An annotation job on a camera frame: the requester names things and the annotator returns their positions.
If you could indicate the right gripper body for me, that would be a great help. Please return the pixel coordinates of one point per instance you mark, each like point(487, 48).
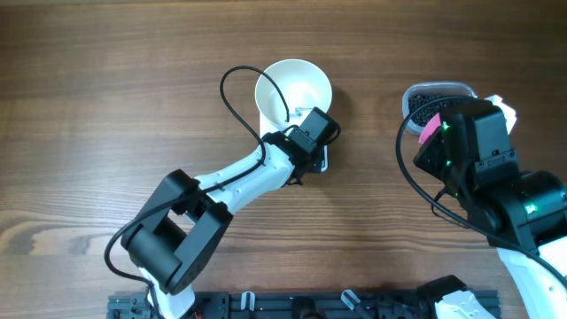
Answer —
point(430, 158)

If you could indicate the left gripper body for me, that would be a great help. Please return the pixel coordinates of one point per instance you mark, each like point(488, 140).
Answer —
point(316, 162)

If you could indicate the pink measuring scoop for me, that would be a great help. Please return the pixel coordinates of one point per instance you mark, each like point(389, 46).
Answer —
point(430, 128)

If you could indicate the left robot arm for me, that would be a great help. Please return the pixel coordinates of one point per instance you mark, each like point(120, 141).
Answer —
point(178, 229)

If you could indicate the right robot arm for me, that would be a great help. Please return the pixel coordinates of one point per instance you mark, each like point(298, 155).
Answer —
point(523, 212)

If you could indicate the white bowl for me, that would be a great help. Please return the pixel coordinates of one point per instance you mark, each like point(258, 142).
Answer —
point(302, 84)

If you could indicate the black beans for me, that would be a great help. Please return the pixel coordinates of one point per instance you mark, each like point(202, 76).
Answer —
point(428, 105)

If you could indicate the clear plastic container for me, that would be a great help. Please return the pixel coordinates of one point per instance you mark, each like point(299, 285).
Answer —
point(422, 93)

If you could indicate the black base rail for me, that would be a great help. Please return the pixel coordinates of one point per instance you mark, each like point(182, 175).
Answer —
point(445, 297)

